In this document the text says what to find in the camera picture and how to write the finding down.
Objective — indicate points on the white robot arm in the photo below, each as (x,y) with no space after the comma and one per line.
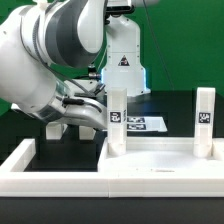
(69,33)

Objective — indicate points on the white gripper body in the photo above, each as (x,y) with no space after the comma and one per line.
(84,109)

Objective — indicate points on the white desk top tray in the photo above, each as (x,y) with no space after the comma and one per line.
(156,154)

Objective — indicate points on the white U-shaped fence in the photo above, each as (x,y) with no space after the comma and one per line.
(15,181)

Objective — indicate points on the marker tag sheet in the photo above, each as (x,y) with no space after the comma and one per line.
(146,124)

